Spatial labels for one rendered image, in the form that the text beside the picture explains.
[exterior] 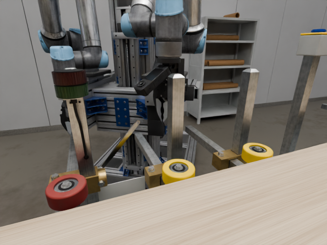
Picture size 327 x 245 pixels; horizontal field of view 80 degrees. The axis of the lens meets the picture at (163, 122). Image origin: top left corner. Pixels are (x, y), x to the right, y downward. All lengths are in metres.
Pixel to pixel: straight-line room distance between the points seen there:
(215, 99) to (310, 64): 3.01
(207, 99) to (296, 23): 2.18
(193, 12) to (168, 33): 0.44
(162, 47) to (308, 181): 0.48
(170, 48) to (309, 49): 0.48
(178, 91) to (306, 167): 0.37
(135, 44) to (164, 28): 0.66
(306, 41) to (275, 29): 3.55
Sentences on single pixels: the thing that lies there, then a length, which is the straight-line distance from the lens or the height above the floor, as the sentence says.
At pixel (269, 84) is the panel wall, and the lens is 4.52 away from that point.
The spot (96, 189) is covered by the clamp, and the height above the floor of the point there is 0.83.
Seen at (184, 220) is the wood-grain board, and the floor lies 0.90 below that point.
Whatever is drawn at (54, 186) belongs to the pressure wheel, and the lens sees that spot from 0.49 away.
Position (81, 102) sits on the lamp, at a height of 1.06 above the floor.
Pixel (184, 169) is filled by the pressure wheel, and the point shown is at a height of 0.90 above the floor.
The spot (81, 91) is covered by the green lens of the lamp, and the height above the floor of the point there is 1.10.
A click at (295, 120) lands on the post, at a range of 0.89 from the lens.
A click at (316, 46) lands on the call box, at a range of 0.83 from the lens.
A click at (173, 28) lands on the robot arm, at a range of 0.58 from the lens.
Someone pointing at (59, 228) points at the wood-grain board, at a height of 0.90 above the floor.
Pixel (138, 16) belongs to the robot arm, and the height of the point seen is 1.27.
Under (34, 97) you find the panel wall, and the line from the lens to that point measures 3.26.
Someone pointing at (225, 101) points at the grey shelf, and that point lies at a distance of 3.91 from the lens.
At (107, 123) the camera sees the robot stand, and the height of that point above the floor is 0.74.
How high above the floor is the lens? 1.18
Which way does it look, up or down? 21 degrees down
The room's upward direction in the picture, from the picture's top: straight up
